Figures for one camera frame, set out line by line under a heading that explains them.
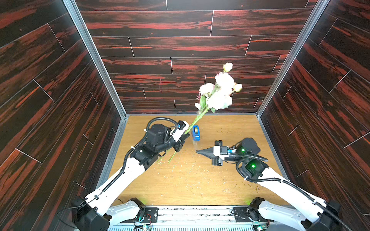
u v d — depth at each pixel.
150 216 0.72
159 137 0.51
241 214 0.74
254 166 0.53
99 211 0.38
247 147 0.50
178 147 0.61
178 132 0.57
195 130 1.04
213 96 0.54
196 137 1.03
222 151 0.48
